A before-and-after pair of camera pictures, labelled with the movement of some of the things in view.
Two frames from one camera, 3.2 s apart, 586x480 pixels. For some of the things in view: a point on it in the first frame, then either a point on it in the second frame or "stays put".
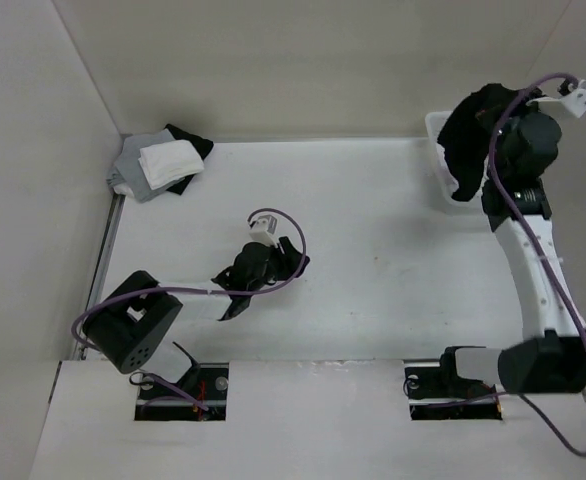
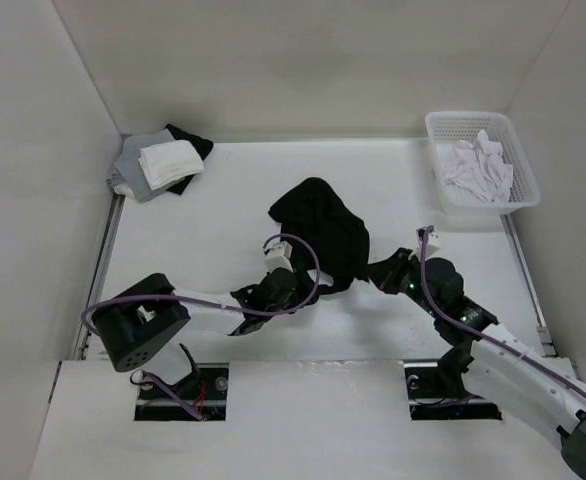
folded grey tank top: (128, 170) stays put
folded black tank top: (203, 146) stays put
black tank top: (465, 136) → (336, 238)
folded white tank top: (171, 161) stays put
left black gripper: (290, 260) → (303, 293)
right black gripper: (531, 114) → (400, 261)
